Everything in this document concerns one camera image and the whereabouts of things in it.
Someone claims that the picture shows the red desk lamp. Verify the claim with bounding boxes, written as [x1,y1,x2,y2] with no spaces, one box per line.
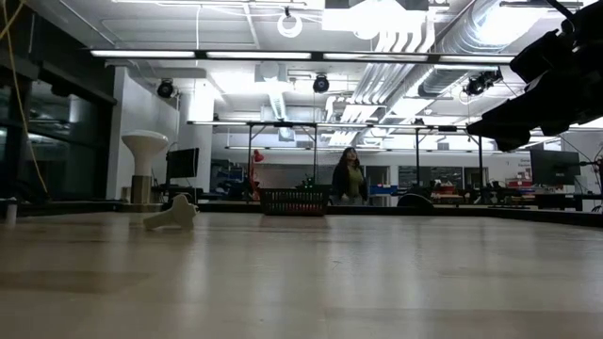
[248,148,267,199]

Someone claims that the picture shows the white lamp with metal base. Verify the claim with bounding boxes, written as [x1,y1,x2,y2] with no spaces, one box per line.
[121,129,171,206]

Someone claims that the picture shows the person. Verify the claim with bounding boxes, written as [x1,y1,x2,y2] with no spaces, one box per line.
[331,146,369,207]

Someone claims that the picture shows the black background workstation frame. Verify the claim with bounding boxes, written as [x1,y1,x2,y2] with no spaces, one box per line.
[246,121,319,204]
[414,124,485,202]

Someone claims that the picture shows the blue storage bin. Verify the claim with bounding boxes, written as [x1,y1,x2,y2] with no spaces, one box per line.
[368,184,400,197]

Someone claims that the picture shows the beige toy figure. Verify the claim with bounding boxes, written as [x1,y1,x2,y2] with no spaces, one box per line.
[143,193,199,232]

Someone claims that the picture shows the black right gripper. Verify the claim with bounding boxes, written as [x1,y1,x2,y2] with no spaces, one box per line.
[464,8,603,153]

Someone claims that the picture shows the small white cylinder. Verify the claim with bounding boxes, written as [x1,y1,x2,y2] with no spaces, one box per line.
[4,197,19,226]

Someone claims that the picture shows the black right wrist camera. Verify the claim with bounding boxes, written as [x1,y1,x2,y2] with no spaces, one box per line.
[510,28,574,85]

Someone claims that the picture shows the yellow power cable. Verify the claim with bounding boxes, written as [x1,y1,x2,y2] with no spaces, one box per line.
[0,0,52,202]

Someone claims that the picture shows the white ring light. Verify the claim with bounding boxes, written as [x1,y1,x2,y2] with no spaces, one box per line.
[276,11,304,40]

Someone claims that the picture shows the black computer monitor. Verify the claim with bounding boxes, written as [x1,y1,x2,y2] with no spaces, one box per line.
[530,149,582,186]
[165,147,201,180]

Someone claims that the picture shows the black aluminium table frame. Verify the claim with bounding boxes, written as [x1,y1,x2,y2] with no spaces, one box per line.
[0,200,603,228]

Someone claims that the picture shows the black plastic basket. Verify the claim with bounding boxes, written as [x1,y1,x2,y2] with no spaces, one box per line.
[257,184,334,217]

